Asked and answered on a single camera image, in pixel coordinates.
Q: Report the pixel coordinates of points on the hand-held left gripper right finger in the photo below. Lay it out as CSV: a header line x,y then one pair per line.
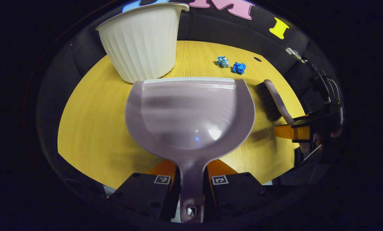
x,y
239,195

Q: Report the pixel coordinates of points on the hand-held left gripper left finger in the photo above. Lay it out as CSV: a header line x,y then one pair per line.
x,y
140,192

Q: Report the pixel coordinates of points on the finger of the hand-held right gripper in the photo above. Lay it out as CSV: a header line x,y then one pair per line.
x,y
306,119
290,132

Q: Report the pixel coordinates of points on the small pale pink broom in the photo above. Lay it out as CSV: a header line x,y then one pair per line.
x,y
276,96

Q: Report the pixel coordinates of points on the dark blue paper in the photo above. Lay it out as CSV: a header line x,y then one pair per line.
x,y
238,68

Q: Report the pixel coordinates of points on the pale pink dustpan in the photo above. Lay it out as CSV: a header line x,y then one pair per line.
x,y
191,115

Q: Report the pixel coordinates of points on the light blue paper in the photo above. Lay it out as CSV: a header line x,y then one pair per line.
x,y
222,61

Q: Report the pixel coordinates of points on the white ribbed garbage bin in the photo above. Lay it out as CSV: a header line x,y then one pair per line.
x,y
140,45

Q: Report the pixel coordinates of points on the wooden desktop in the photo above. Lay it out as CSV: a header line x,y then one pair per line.
x,y
95,128

